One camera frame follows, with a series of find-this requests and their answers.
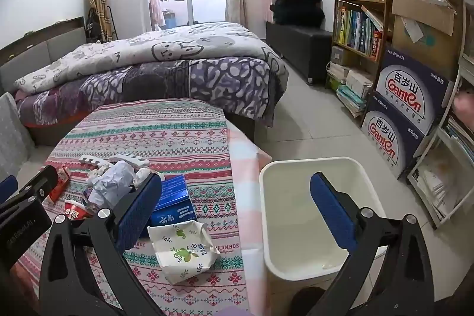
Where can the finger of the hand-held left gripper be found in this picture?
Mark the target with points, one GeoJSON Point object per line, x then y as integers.
{"type": "Point", "coordinates": [7, 184]}
{"type": "Point", "coordinates": [37, 186]}

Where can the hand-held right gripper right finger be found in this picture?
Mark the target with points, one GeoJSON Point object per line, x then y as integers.
{"type": "Point", "coordinates": [333, 212]}

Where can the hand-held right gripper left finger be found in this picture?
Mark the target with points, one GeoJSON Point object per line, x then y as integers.
{"type": "Point", "coordinates": [137, 206]}

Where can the red snack packet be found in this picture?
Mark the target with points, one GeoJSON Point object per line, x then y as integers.
{"type": "Point", "coordinates": [61, 186]}

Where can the white paper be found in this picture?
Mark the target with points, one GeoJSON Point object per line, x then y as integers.
{"type": "Point", "coordinates": [111, 182]}

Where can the white plastic bin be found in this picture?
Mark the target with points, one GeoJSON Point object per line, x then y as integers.
{"type": "Point", "coordinates": [296, 212]}

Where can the red white wrapper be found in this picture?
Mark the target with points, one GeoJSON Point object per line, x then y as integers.
{"type": "Point", "coordinates": [76, 211]}

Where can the white printed paper bag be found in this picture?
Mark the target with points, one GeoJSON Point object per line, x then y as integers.
{"type": "Point", "coordinates": [181, 249]}

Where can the blue flat box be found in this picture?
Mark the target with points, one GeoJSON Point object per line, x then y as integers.
{"type": "Point", "coordinates": [174, 206]}

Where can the grey checked cushion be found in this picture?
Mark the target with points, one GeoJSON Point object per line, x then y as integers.
{"type": "Point", "coordinates": [13, 138]}

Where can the white hair claw clip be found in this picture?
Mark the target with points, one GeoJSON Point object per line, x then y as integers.
{"type": "Point", "coordinates": [129, 160]}

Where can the striped patterned tablecloth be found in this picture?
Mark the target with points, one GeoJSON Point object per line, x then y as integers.
{"type": "Point", "coordinates": [166, 138]}

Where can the blue white carton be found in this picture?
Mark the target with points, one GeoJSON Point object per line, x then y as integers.
{"type": "Point", "coordinates": [407, 90]}
{"type": "Point", "coordinates": [389, 142]}

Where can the pink checked cloth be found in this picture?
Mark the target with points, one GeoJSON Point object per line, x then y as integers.
{"type": "Point", "coordinates": [246, 182]}

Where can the stack of white papers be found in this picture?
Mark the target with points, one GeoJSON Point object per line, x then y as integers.
{"type": "Point", "coordinates": [433, 188]}

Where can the grey bed headboard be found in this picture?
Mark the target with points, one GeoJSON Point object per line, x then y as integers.
{"type": "Point", "coordinates": [55, 42]}

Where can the purple patterned blanket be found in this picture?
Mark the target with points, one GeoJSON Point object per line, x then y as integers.
{"type": "Point", "coordinates": [222, 79]}

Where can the small grey box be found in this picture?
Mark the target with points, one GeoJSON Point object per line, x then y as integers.
{"type": "Point", "coordinates": [342, 56]}

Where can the grey cat print quilt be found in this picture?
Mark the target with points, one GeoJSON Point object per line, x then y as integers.
{"type": "Point", "coordinates": [148, 42]}

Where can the black bag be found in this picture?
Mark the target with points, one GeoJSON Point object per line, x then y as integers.
{"type": "Point", "coordinates": [92, 25]}

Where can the black storage bench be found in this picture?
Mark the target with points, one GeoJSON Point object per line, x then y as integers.
{"type": "Point", "coordinates": [300, 42]}

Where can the blue bucket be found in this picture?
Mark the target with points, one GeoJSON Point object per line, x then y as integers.
{"type": "Point", "coordinates": [169, 20]}

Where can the brown cardboard box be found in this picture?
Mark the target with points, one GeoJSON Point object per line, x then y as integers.
{"type": "Point", "coordinates": [433, 42]}

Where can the pink hanging clothes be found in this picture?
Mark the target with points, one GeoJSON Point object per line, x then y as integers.
{"type": "Point", "coordinates": [156, 8]}

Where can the pile of black clothes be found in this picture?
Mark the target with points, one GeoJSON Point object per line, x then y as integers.
{"type": "Point", "coordinates": [296, 5]}

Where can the wooden bookshelf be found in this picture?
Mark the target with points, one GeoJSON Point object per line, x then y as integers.
{"type": "Point", "coordinates": [387, 5]}

